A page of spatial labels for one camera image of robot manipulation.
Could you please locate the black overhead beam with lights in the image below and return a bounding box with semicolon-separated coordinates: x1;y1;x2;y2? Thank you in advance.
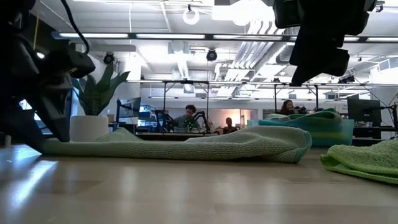
52;30;398;44

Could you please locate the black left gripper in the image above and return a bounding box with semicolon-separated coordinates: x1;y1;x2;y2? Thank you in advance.
0;34;74;154

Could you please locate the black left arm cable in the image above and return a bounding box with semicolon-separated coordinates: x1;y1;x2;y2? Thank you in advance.
60;0;91;56

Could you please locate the blue microfiber towel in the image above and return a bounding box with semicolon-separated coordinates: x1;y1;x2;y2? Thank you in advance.
310;137;351;147
257;119;345;134

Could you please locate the teal translucent plastic tray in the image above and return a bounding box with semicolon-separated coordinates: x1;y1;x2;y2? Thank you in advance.
247;118;356;148

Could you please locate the snake plant in white pot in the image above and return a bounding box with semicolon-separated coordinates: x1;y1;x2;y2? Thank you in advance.
68;62;131;143

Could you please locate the white ring light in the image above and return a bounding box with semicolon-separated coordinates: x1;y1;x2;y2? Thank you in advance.
182;7;200;26

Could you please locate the silver ceiling ventilation duct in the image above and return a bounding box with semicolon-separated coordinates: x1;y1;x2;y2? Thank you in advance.
275;26;301;65

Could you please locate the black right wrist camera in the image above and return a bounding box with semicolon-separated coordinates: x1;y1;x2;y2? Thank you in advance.
272;0;305;29

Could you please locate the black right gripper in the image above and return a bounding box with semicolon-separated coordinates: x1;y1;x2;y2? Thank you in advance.
289;0;379;88

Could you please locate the person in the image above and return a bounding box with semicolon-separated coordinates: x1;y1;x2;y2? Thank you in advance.
173;104;203;132
279;99;300;116
222;116;239;135

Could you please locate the yellow hanging cord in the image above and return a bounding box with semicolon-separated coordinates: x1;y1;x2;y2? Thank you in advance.
32;11;40;51

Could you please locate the lime green microfiber towel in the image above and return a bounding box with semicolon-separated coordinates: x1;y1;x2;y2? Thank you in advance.
319;139;398;185

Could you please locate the black background gantry frame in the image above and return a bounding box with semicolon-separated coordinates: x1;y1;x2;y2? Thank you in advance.
161;80;321;119

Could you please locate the black computer monitor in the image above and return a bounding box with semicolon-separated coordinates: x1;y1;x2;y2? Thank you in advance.
347;98;382;127
116;96;142;119

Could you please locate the mint green microfiber towel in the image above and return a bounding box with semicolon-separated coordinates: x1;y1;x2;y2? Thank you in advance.
42;125;313;164

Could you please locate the black ceiling camera cluster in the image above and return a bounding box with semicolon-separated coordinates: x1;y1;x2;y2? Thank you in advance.
338;75;356;85

